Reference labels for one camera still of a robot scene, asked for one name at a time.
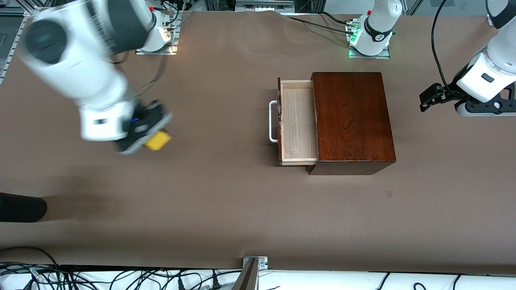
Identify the right gripper black gray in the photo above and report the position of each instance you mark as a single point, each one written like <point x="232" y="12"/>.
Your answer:
<point x="142" y="123"/>

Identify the left gripper black gray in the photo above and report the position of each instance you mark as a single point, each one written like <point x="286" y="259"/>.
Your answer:
<point x="448" y="91"/>

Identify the yellow cube block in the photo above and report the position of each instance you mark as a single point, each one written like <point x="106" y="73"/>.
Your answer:
<point x="158" y="141"/>

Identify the wooden drawer with dark front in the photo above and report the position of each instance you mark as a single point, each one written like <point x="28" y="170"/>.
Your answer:
<point x="298" y="121"/>

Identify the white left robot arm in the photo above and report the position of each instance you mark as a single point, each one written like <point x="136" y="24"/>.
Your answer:
<point x="487" y="76"/>

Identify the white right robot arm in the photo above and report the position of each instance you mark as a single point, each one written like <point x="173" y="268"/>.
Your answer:
<point x="76" y="52"/>

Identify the dark brown wooden cabinet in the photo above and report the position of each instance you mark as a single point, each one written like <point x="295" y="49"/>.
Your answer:
<point x="350" y="117"/>

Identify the brown table cover sheet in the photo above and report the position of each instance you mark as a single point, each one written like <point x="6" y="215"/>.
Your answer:
<point x="201" y="201"/>

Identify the black ribbed cylinder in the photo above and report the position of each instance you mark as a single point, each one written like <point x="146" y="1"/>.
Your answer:
<point x="20" y="207"/>

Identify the dark angled beam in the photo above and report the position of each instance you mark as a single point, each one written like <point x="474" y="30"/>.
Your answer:
<point x="246" y="278"/>

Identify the white ledge board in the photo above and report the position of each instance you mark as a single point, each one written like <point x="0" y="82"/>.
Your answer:
<point x="322" y="282"/>

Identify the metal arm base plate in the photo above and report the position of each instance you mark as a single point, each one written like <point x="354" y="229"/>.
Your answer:
<point x="161" y="51"/>
<point x="369" y="56"/>

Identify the aluminium side rail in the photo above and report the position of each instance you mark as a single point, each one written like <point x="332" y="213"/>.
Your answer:
<point x="10" y="52"/>

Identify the aluminium frame background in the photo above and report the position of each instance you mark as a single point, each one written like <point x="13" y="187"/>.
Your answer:
<point x="262" y="5"/>

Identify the small metal bracket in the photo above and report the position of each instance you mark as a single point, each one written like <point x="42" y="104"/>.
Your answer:
<point x="262" y="262"/>

